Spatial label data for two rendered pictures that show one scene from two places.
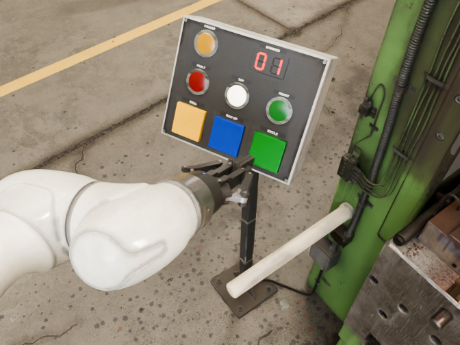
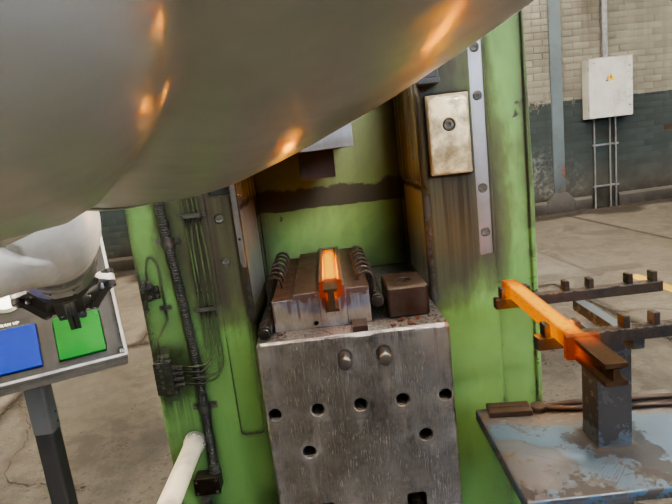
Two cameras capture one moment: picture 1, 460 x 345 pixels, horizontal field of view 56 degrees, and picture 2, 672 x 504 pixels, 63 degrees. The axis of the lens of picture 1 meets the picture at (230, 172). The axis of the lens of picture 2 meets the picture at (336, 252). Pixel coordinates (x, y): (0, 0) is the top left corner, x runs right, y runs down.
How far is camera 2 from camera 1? 0.62 m
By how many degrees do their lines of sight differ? 59
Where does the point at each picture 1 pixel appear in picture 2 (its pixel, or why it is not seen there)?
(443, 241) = (293, 308)
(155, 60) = not seen: outside the picture
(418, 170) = (230, 312)
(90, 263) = not seen: hidden behind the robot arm
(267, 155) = (83, 334)
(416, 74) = (173, 223)
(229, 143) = (23, 353)
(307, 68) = not seen: hidden behind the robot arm
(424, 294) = (319, 360)
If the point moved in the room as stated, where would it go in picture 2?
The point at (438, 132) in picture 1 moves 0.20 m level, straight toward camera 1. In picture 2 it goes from (222, 260) to (239, 276)
